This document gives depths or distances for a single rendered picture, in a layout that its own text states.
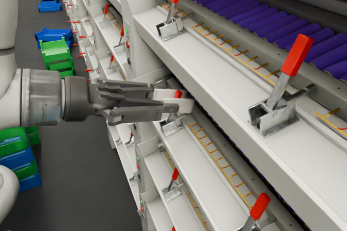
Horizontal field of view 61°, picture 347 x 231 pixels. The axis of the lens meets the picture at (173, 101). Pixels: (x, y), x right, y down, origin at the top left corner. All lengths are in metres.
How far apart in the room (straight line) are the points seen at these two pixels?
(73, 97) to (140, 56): 0.25
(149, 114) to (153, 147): 0.35
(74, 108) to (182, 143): 0.21
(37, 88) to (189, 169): 0.28
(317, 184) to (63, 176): 1.47
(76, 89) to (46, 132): 1.50
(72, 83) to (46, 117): 0.06
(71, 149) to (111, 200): 0.46
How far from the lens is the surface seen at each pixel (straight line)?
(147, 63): 0.69
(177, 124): 0.59
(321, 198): 0.25
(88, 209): 1.47
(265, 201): 0.38
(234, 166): 0.49
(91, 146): 1.78
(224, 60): 0.40
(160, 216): 0.95
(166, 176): 0.78
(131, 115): 0.48
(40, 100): 0.46
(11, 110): 0.47
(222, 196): 0.48
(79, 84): 0.49
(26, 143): 1.48
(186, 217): 0.70
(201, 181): 0.50
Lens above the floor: 1.13
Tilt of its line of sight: 33 degrees down
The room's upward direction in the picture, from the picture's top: straight up
